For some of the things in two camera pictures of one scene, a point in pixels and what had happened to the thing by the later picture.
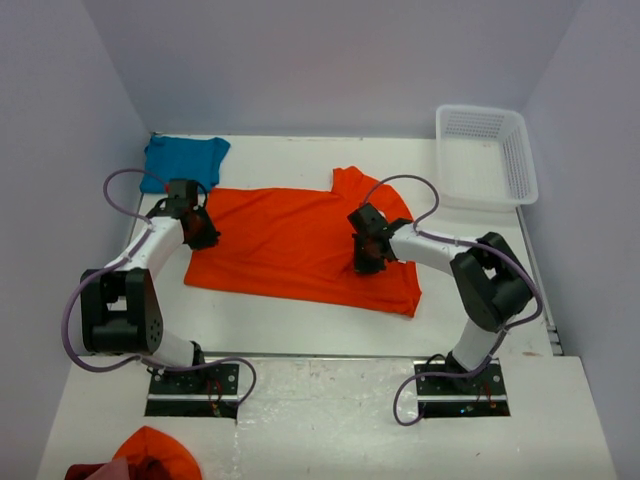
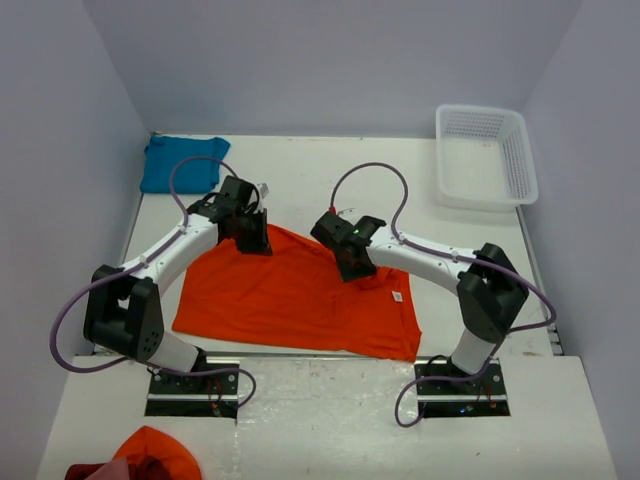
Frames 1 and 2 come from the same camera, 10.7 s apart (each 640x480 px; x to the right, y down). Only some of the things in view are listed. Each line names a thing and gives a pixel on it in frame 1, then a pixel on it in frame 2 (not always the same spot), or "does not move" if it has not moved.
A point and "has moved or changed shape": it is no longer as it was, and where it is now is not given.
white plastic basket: [484, 158] does not move
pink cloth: [117, 469] does not move
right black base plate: [480, 395] does not move
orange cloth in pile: [151, 454] does not move
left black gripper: [209, 238] -> [260, 244]
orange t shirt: [301, 246] has moved or changed shape
